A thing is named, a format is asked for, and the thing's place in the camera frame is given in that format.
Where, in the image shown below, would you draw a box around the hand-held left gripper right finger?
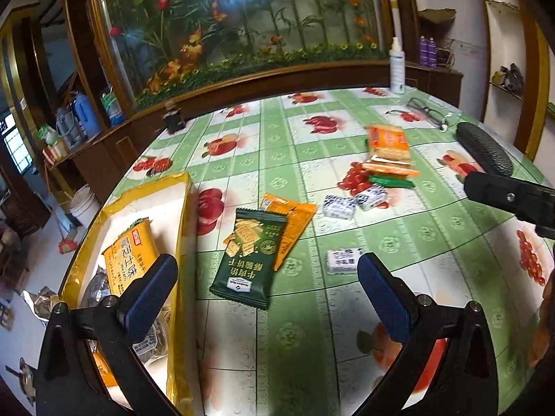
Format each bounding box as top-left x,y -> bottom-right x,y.
356,253 -> 499,416

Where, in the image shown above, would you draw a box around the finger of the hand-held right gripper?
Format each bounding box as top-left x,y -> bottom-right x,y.
463,171 -> 555,240

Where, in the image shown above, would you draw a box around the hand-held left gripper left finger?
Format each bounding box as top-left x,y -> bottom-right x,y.
35,253 -> 179,416

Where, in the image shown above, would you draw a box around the clear packet dark snacks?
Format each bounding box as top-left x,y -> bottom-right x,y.
130,305 -> 174,363

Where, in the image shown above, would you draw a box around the yellow snack packet red label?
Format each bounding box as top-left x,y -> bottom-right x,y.
102,219 -> 159,300

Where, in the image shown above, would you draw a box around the dark foil snack packet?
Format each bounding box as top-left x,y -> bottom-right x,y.
82,266 -> 114,311

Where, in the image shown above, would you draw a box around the white candy packet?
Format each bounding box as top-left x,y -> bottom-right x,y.
327,247 -> 366,275
323,194 -> 357,219
355,184 -> 388,212

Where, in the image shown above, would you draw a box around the yellow taped foam box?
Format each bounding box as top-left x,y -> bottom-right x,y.
58,171 -> 194,416

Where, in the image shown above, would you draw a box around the dark green cracker packet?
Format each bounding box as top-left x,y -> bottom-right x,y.
209,208 -> 286,311

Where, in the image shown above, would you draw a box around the orange pointed snack packet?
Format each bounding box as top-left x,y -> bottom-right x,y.
261,193 -> 317,272

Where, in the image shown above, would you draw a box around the orange striped snack packet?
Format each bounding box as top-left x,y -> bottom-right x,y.
361,160 -> 421,179

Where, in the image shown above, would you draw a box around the orange cracker packet red label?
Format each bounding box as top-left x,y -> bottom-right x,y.
366,124 -> 411,164

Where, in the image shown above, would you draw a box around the black textured glasses case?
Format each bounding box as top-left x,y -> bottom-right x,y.
456,122 -> 514,177

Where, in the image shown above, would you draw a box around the red broom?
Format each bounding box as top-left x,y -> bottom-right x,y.
45,201 -> 79,254

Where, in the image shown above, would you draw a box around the white plastic bucket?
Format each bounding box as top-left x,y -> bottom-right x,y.
68,184 -> 105,226

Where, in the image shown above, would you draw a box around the black rimmed glasses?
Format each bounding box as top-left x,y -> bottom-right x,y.
388,97 -> 450,132

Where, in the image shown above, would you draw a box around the brown wooden cabinet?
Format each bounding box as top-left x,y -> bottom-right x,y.
43,58 -> 464,209

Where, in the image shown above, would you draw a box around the white spray bottle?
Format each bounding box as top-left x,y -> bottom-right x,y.
389,37 -> 407,95

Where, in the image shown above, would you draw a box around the red white carton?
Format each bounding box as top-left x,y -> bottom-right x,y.
42,139 -> 70,161

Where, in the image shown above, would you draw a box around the dark ink bottle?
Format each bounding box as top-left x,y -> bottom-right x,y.
162,102 -> 187,135

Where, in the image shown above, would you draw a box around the grey thermos jug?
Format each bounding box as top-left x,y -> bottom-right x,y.
55,108 -> 81,146

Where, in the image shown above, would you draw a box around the green white bag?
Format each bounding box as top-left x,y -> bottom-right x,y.
37,125 -> 60,146

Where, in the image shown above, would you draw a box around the blue thermos flask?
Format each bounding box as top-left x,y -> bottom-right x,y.
71,91 -> 103,139

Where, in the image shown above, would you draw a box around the clear bottle green label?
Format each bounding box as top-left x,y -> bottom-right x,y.
101,89 -> 127,128

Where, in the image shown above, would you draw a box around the barred window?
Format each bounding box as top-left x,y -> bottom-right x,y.
0,115 -> 25,174

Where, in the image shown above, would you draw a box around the glass floral display panel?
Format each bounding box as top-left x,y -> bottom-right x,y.
84,0 -> 391,112

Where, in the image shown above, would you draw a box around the tangled cable bundle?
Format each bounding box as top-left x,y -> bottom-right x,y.
436,39 -> 456,70

